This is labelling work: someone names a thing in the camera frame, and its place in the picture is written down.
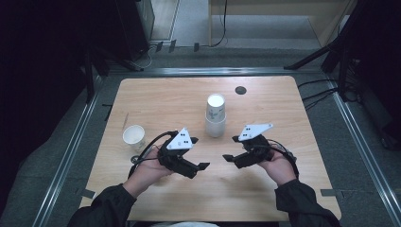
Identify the black tripod stand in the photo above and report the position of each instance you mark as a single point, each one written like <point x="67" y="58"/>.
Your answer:
<point x="315" y="55"/>

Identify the black cabinet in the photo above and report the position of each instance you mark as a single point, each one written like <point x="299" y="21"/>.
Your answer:
<point x="132" y="25"/>

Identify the pale wooden furniture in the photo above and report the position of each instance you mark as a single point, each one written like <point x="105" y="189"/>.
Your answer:
<point x="268" y="8"/>

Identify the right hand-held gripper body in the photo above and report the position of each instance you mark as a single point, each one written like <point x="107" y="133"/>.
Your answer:
<point x="257" y="151"/>

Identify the small printed paper cup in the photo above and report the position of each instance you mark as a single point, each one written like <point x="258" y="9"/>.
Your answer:
<point x="135" y="135"/>

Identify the printed white paper cup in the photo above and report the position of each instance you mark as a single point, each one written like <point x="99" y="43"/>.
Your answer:
<point x="216" y="110"/>

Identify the person's left hand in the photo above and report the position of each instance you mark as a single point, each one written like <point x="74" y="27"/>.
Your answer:
<point x="148" y="170"/>

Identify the black metal stand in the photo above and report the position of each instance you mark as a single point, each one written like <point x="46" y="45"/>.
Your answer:
<point x="89" y="78"/>

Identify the person's right hand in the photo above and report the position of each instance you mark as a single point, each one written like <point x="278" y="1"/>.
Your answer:
<point x="280" y="168"/>

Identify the grey tape strip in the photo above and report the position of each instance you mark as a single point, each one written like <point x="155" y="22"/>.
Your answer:
<point x="85" y="193"/>
<point x="329" y="192"/>

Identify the dark curtain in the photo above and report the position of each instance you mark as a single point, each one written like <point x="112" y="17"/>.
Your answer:
<point x="31" y="78"/>
<point x="384" y="47"/>

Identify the black floor clip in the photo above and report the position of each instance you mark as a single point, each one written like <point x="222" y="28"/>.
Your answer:
<point x="159" y="46"/>
<point x="196" y="47"/>
<point x="172" y="45"/>

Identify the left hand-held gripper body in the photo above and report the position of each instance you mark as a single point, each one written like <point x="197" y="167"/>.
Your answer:
<point x="175" y="157"/>

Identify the black tape strip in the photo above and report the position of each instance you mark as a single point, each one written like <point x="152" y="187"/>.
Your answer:
<point x="108" y="113"/>

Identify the person's white garment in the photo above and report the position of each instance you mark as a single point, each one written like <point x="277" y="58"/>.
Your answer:
<point x="184" y="225"/>

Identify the black round table grommet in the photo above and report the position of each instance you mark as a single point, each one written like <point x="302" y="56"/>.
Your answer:
<point x="240" y="90"/>

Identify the aluminium floor rail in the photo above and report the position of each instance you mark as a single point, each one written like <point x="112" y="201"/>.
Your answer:
<point x="214" y="71"/>
<point x="61" y="176"/>
<point x="365" y="157"/>

